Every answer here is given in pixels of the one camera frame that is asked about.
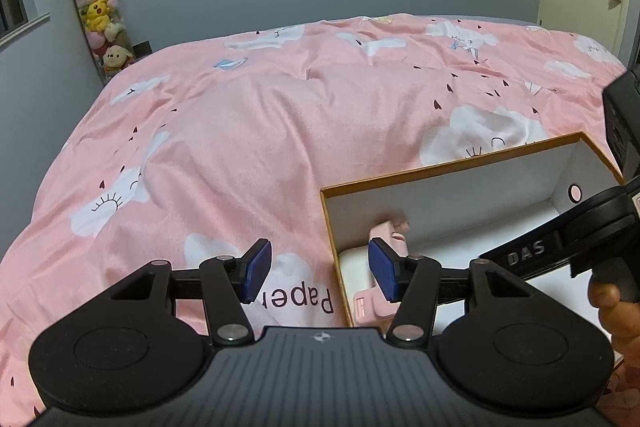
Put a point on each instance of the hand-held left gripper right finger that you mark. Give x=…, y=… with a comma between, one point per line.
x=382, y=268

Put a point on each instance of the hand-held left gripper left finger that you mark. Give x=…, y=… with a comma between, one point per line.
x=259, y=268

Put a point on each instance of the orange cardboard box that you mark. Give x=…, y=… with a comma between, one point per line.
x=450, y=197

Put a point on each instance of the person's right hand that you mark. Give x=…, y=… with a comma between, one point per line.
x=622, y=327

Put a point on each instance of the white flat box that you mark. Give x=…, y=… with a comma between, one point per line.
x=355, y=272

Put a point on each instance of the pink plastic toy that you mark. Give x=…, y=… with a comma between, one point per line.
x=387, y=229

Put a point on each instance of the pink printed blanket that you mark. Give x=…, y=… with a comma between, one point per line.
x=250, y=132

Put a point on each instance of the clear tube of plush toys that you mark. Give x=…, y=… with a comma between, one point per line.
x=100, y=12

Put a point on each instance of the black wall socket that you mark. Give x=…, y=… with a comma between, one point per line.
x=142, y=48

